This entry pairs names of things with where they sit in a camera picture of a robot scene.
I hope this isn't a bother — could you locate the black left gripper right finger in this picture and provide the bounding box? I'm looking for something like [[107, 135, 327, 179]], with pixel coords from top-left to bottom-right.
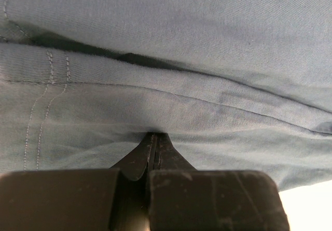
[[147, 133, 290, 230]]

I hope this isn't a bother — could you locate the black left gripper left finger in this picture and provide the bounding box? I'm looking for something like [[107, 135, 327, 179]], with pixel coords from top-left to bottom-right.
[[1, 133, 156, 230]]

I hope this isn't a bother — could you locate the teal blue t shirt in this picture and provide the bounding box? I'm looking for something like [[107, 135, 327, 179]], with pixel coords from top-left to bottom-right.
[[1, 0, 331, 191]]

